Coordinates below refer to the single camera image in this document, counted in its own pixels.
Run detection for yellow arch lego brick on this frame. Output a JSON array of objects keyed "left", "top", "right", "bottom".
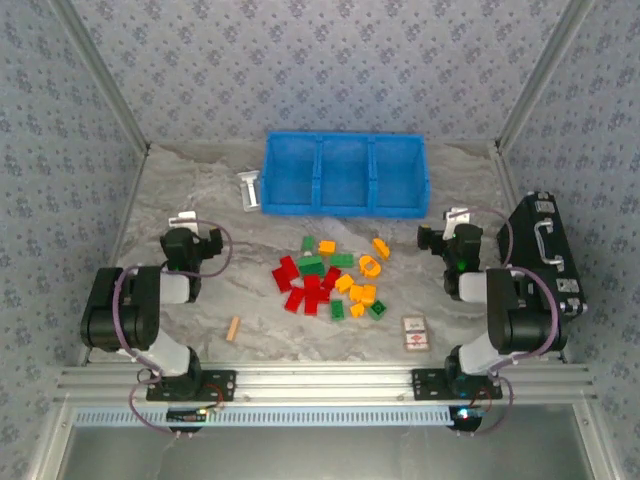
[{"left": 358, "top": 254, "right": 383, "bottom": 279}]

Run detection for white folding phone stand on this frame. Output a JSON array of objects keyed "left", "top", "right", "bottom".
[{"left": 235, "top": 169, "right": 262, "bottom": 214}]

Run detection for small red white card box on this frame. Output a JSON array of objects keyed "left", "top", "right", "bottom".
[{"left": 401, "top": 314, "right": 432, "bottom": 354}]

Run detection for blue three-compartment plastic bin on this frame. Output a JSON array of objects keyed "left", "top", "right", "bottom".
[{"left": 260, "top": 130, "right": 432, "bottom": 220}]

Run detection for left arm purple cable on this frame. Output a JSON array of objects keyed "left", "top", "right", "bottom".
[{"left": 112, "top": 219, "right": 234, "bottom": 436}]

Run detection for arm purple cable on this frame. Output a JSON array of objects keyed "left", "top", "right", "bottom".
[
  {"left": 112, "top": 219, "right": 234, "bottom": 436},
  {"left": 467, "top": 206, "right": 564, "bottom": 436}
]

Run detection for black briefcase with metal handle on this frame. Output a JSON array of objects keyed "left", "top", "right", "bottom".
[{"left": 496, "top": 192, "right": 589, "bottom": 321}]

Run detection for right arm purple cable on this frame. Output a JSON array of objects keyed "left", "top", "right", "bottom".
[{"left": 467, "top": 206, "right": 564, "bottom": 436}]

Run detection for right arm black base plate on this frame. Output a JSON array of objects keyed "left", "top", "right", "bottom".
[{"left": 411, "top": 368, "right": 504, "bottom": 401}]

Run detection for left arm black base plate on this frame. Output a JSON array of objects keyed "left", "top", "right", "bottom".
[{"left": 145, "top": 368, "right": 237, "bottom": 403}]

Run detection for aluminium frame post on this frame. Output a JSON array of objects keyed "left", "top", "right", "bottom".
[
  {"left": 493, "top": 0, "right": 597, "bottom": 151},
  {"left": 49, "top": 0, "right": 152, "bottom": 151}
]

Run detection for long aluminium mounting rail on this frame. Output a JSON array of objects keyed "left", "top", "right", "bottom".
[{"left": 52, "top": 363, "right": 599, "bottom": 405}]

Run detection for grey slotted cable duct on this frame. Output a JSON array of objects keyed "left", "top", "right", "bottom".
[{"left": 72, "top": 405, "right": 456, "bottom": 427}]

